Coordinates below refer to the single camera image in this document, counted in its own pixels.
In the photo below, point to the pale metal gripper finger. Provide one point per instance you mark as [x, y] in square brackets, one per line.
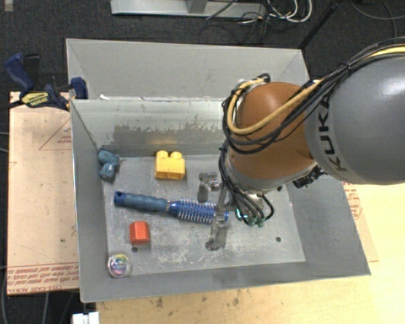
[210, 180]
[219, 231]

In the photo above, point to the yellow toy brick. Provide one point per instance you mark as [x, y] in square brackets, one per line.
[169, 168]

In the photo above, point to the grey metal bin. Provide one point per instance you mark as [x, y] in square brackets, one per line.
[175, 248]

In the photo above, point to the blue hairbrush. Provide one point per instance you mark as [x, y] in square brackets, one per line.
[145, 202]

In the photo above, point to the red block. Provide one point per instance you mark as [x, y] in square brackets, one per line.
[139, 232]

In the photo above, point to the blue toy animal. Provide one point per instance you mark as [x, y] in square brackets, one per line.
[107, 162]

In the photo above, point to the clear iridescent glass ball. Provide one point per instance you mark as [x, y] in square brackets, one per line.
[119, 264]

